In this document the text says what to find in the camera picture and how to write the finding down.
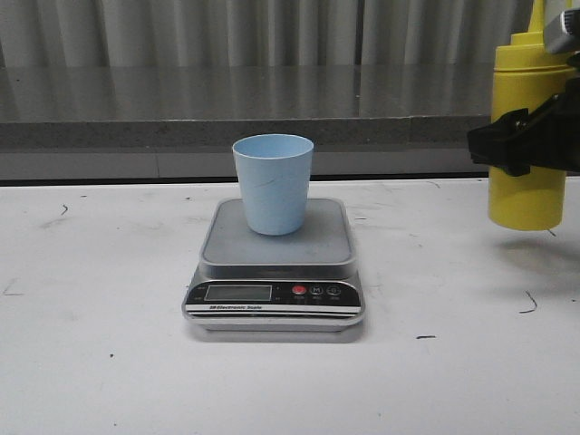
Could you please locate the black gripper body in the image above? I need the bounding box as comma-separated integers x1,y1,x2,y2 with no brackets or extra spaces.
543,8,579,172

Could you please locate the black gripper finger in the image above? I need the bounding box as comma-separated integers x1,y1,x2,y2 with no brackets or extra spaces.
467,107,566,177

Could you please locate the yellow squeeze bottle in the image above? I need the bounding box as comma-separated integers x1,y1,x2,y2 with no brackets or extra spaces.
487,0,573,232

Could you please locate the light blue plastic cup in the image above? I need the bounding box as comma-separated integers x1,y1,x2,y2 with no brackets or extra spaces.
232,133,314,236

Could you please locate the silver electronic kitchen scale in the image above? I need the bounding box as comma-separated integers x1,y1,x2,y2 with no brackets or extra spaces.
182,198,365,343

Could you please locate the grey stone counter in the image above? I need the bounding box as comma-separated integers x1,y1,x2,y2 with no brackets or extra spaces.
1,63,493,184

